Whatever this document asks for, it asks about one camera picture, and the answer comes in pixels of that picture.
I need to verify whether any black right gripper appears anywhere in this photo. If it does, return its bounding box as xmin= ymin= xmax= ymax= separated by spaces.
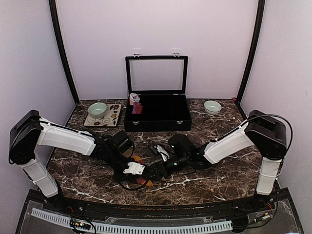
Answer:
xmin=144 ymin=155 xmax=191 ymax=183

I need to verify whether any magenta striped sock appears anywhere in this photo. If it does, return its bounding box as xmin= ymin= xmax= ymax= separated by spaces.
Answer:
xmin=131 ymin=155 xmax=153 ymax=187

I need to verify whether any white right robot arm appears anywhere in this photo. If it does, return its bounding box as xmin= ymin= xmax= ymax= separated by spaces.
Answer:
xmin=149 ymin=110 xmax=293 ymax=212

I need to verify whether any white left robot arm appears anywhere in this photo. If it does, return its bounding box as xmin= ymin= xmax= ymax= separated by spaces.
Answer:
xmin=8 ymin=110 xmax=149 ymax=213

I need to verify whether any green ceramic bowl on plate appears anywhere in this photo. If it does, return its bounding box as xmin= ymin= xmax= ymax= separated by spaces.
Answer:
xmin=88 ymin=102 xmax=107 ymax=118

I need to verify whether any magenta purple rolled sock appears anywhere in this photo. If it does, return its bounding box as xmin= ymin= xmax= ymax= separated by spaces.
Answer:
xmin=132 ymin=102 xmax=143 ymax=115

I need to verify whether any pink white rolled sock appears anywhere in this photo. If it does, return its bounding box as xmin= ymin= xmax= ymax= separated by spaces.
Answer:
xmin=129 ymin=93 xmax=140 ymax=106

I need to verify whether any green bowl at right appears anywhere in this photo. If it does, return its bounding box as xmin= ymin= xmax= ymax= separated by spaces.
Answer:
xmin=204 ymin=100 xmax=222 ymax=116

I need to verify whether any black compartment storage box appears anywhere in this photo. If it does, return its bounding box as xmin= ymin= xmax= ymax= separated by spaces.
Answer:
xmin=124 ymin=55 xmax=192 ymax=132

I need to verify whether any white perforated front rail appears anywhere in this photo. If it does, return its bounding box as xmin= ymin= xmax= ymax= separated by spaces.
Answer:
xmin=30 ymin=208 xmax=234 ymax=234

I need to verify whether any black left corner post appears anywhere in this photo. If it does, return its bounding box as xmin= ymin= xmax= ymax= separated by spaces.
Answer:
xmin=48 ymin=0 xmax=80 ymax=105

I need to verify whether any black corner post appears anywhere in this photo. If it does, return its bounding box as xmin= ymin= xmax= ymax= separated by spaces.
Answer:
xmin=236 ymin=0 xmax=266 ymax=105
xmin=48 ymin=0 xmax=80 ymax=105

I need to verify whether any black right corner post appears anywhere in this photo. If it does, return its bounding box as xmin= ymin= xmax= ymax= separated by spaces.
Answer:
xmin=236 ymin=0 xmax=266 ymax=105

